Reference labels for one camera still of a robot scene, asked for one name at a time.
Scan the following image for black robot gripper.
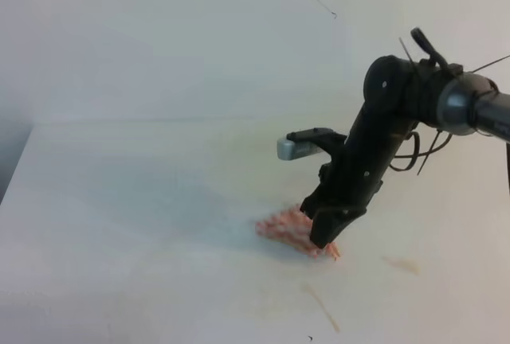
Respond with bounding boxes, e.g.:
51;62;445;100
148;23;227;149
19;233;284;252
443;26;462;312
299;56;437;248

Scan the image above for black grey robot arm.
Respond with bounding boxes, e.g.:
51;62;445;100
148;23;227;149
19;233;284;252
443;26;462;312
300;28;509;248

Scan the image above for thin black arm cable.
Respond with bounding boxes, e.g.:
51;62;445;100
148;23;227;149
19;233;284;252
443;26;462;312
389;130;452;178

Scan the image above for pink white striped rag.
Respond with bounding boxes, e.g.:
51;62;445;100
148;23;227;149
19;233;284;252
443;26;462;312
255;205;340;260

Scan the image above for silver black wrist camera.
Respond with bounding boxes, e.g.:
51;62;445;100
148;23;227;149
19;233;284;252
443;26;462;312
277;127;347;161

